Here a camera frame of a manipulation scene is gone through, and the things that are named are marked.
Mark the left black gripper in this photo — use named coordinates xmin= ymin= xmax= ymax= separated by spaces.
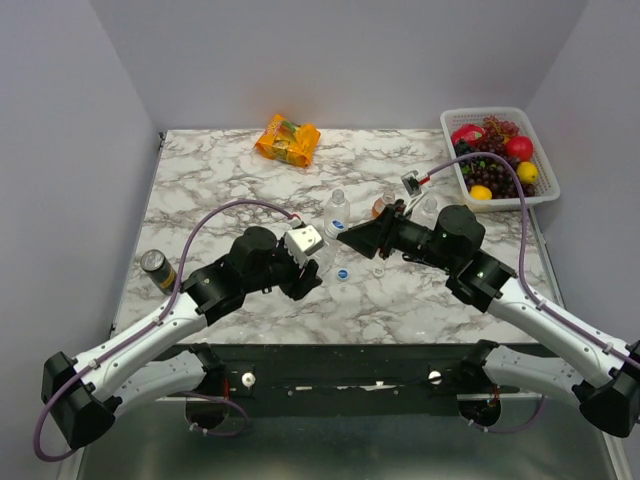
xmin=244 ymin=232 xmax=324 ymax=302

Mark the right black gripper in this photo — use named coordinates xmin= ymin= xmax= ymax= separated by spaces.
xmin=337 ymin=199 xmax=456 ymax=273

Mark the orange juice bottle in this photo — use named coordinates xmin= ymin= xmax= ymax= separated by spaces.
xmin=371 ymin=192 xmax=395 ymax=218

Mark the clear bottle blue cap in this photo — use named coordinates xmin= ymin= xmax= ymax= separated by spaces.
xmin=312 ymin=224 xmax=341 ymax=278

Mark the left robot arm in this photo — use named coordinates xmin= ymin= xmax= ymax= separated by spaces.
xmin=36 ymin=225 xmax=325 ymax=451

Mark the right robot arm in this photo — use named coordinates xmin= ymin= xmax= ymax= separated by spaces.
xmin=337 ymin=203 xmax=639 ymax=438

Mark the yellow lemon lower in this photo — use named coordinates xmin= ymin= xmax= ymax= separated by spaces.
xmin=469 ymin=185 xmax=493 ymax=201

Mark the yellow lemon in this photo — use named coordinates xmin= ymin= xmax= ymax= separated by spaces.
xmin=469 ymin=185 xmax=493 ymax=201
xmin=516 ymin=161 xmax=539 ymax=185

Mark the orange snack bag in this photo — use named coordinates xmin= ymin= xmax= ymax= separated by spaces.
xmin=254 ymin=114 xmax=321 ymax=168

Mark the blue grape bunch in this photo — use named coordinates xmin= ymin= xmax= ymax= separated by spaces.
xmin=454 ymin=140 xmax=482 ymax=158

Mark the black yellow drink can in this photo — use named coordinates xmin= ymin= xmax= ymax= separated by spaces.
xmin=140 ymin=249 xmax=176 ymax=295

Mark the red apple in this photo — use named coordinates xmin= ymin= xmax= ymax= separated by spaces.
xmin=451 ymin=124 xmax=486 ymax=146

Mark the dark red grape bunch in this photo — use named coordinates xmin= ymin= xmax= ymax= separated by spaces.
xmin=462 ymin=115 xmax=537 ymax=200

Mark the yellow lemon upper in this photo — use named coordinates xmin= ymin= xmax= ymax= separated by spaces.
xmin=516 ymin=161 xmax=539 ymax=185

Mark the red round fruit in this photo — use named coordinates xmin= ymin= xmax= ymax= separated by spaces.
xmin=505 ymin=135 xmax=534 ymax=162

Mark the white plastic basket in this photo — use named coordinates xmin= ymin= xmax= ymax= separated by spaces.
xmin=440 ymin=107 xmax=560 ymax=212

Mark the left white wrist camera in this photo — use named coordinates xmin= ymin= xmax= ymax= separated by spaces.
xmin=284 ymin=225 xmax=325 ymax=267

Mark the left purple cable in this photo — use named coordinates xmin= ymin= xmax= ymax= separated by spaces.
xmin=32 ymin=198 xmax=304 ymax=462

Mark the black base frame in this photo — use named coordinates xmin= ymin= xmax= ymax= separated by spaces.
xmin=160 ymin=343 xmax=513 ymax=425

